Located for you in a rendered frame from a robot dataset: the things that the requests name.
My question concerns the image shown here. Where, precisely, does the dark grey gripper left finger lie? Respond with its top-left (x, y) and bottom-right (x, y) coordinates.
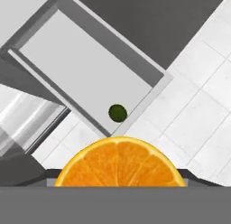
top-left (21, 169), bottom-right (66, 188)

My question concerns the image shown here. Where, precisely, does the dark grey fridge body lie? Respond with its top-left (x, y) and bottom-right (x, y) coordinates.
top-left (71, 0), bottom-right (230, 70)

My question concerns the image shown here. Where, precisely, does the orange half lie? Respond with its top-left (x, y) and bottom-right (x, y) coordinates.
top-left (54, 135), bottom-right (187, 188)

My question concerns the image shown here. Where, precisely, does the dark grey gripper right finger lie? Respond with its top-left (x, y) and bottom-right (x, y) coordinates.
top-left (176, 168), bottom-right (224, 188)

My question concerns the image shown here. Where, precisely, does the grey freezer drawer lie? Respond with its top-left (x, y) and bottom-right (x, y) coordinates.
top-left (0, 0), bottom-right (174, 138)

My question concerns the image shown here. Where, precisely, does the green lime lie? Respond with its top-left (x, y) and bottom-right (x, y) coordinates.
top-left (107, 103), bottom-right (128, 124)

